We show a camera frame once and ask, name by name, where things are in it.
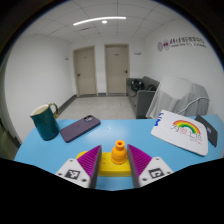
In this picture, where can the round ceiling light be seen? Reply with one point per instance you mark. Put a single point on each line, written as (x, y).
(104, 22)

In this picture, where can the beige door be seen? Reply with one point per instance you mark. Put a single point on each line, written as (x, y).
(85, 71)
(116, 70)

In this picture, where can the white board with rainbow print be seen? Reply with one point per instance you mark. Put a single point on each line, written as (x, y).
(180, 135)

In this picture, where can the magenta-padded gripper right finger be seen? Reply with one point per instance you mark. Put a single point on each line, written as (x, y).
(141, 163)

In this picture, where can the purple smartphone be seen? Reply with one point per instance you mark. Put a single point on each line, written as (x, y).
(79, 128)

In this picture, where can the black bag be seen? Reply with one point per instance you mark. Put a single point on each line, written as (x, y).
(138, 86)

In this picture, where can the furniture under grey cloth cover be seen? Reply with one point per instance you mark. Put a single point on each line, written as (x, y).
(176, 93)

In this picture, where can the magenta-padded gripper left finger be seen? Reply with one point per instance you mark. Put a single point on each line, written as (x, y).
(87, 163)

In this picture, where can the grey sofa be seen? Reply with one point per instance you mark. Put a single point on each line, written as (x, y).
(144, 100)

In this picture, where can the long ceiling light strip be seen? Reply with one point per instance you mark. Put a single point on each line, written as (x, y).
(100, 20)

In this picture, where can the yellow power strip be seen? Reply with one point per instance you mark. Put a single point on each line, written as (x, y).
(111, 169)

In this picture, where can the wall logo lettering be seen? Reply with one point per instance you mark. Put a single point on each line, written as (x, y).
(181, 43)

